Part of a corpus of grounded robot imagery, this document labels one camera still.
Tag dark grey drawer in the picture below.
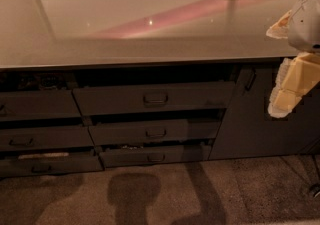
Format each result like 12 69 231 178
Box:
0 126 93 151
0 90 80 121
73 82 235 116
0 154 102 177
100 145 211 167
89 119 221 145

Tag dark grey cabinet door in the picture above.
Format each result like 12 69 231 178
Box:
210 65 320 160

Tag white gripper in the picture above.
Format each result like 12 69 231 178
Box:
266 0 320 118

